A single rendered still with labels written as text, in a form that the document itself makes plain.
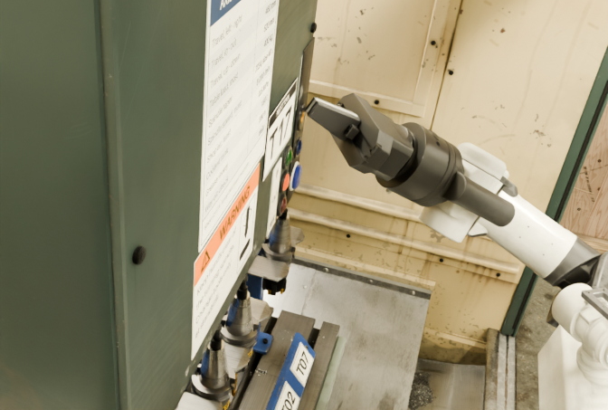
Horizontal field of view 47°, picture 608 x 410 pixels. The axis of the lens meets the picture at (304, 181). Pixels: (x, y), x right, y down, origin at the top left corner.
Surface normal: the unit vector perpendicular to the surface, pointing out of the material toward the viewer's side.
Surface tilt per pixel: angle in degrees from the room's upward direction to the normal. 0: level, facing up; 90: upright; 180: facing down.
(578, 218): 90
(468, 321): 90
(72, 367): 90
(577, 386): 23
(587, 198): 89
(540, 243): 60
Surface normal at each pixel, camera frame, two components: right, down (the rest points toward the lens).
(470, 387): -0.18, -0.86
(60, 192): -0.26, 0.51
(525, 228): -0.24, 0.00
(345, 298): 0.00, -0.55
